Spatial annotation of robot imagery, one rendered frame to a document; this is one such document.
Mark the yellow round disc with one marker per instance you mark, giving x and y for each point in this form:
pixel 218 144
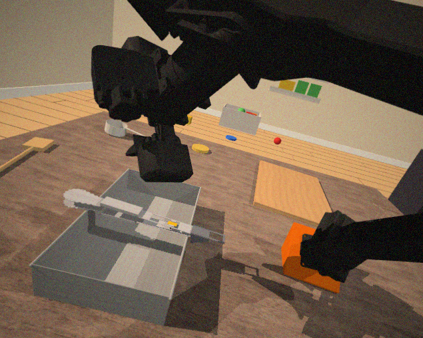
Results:
pixel 200 148

